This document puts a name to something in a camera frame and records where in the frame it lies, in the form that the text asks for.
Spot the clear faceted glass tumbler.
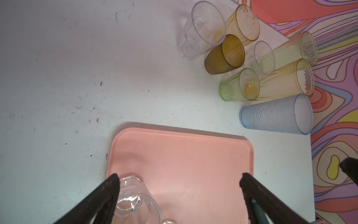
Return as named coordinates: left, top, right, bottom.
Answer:
left=112, top=175, right=162, bottom=224

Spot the amber glass tumbler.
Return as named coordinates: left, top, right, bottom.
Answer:
left=226, top=5, right=260, bottom=46

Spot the small dark amber glass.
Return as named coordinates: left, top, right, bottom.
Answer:
left=205, top=34, right=245, bottom=75

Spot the clear glass small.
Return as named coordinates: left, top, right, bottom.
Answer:
left=243, top=41, right=276, bottom=77

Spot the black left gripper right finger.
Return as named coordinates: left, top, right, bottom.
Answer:
left=240, top=173, right=308, bottom=224

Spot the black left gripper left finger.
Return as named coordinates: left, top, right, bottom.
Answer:
left=56, top=174, right=120, bottom=224

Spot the pink plastic tray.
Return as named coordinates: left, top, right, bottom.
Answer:
left=107, top=127, right=254, bottom=224

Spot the yellow-green tall glass back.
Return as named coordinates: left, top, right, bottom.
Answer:
left=273, top=31, right=318, bottom=70

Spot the yellow tall glass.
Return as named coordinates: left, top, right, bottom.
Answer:
left=257, top=59, right=315, bottom=101

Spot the blue textured tall glass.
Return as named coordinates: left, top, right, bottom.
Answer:
left=239, top=94, right=314, bottom=135

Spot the green glass tumbler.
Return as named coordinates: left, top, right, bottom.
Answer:
left=219, top=68, right=260, bottom=101

